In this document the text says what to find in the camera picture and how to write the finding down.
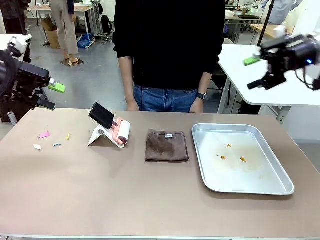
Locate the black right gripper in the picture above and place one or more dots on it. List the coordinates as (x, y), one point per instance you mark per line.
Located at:
(290, 53)

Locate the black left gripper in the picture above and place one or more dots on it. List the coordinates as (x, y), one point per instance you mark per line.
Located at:
(27, 75)

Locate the brown microfiber cloth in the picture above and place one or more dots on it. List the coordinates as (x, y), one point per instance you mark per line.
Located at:
(166, 146)

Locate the person's right forearm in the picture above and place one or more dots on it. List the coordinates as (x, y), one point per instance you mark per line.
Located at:
(127, 80)

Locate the person's left forearm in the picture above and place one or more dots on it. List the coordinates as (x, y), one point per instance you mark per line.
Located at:
(205, 82)

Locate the person's left hand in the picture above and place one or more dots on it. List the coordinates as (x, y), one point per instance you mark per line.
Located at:
(197, 106)

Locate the person's right hand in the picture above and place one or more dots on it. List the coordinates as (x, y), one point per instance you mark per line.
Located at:
(132, 106)

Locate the large white side table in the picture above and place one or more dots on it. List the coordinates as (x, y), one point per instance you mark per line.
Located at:
(260, 77)

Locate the metal floor plate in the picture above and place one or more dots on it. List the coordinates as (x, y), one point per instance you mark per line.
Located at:
(72, 62)

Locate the pink paper scrap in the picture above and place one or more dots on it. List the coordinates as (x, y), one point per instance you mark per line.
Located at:
(44, 135)

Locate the wooden workbench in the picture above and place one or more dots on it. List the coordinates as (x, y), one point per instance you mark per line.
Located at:
(267, 30)

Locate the yellow paper scrap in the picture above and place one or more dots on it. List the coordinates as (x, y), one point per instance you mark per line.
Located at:
(67, 136)

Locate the silver metal can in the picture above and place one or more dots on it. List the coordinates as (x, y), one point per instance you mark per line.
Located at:
(11, 118)

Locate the blue paper scrap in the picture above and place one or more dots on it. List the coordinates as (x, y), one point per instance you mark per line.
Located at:
(57, 144)

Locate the black tripod pole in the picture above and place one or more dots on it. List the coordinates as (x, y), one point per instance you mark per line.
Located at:
(265, 22)

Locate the white paper scrap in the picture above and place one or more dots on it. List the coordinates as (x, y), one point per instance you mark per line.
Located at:
(37, 147)

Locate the cardboard box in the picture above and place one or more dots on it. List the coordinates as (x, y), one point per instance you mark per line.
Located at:
(52, 35)

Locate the white folded metal stand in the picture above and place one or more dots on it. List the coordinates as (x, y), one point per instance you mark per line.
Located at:
(96, 137)

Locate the black wrist watch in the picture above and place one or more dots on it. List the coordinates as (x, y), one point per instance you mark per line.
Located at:
(201, 96)

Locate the blue plastic bag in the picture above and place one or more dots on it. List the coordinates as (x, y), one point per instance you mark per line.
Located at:
(85, 42)

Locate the bystander in beige trousers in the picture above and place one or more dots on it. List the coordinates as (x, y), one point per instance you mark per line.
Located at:
(66, 27)

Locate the black backpack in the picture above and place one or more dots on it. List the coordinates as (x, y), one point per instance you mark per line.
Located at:
(106, 24)

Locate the bystander in dark clothes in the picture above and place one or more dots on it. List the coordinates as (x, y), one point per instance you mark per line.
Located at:
(12, 15)

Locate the wooden top desk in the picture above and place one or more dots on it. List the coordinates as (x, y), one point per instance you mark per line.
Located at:
(82, 10)

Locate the silver metal tray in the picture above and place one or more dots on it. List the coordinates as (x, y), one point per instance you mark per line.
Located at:
(240, 165)

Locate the person's black sweater torso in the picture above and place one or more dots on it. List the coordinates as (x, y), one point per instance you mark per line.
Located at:
(167, 42)

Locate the person's blue jeans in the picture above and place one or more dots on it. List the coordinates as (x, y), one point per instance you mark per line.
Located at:
(165, 100)

